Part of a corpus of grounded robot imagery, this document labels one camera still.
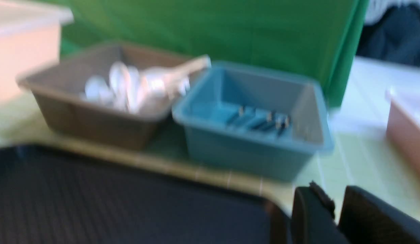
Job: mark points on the black chopstick in bin middle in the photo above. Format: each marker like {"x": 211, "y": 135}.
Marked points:
{"x": 268, "y": 121}

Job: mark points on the black chopstick in bin rightmost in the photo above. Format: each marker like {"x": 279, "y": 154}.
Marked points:
{"x": 282, "y": 125}

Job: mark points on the pink plastic bin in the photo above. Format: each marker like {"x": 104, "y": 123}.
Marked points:
{"x": 403, "y": 125}

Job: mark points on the blue plastic chopstick bin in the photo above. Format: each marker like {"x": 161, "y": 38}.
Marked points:
{"x": 218, "y": 93}

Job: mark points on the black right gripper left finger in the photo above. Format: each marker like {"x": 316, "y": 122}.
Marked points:
{"x": 313, "y": 217}

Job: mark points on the black plastic serving tray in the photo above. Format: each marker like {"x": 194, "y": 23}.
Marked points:
{"x": 54, "y": 196}

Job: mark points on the white spoon top of pile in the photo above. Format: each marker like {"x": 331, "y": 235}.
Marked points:
{"x": 158, "y": 79}

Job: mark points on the black chopstick leftmost in bin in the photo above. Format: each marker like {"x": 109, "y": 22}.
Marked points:
{"x": 236, "y": 115}

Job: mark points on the large white plastic tub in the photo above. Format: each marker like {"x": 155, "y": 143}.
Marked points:
{"x": 30, "y": 35}

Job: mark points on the white ceramic soup spoon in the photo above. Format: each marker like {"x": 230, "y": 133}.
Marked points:
{"x": 118, "y": 78}

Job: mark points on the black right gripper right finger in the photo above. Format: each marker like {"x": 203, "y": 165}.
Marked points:
{"x": 367, "y": 219}

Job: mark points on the black chopstick in bin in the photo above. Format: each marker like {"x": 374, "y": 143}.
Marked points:
{"x": 282, "y": 125}
{"x": 236, "y": 115}
{"x": 268, "y": 121}

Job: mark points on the brown plastic spoon bin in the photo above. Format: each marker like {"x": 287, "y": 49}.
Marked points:
{"x": 75, "y": 98}

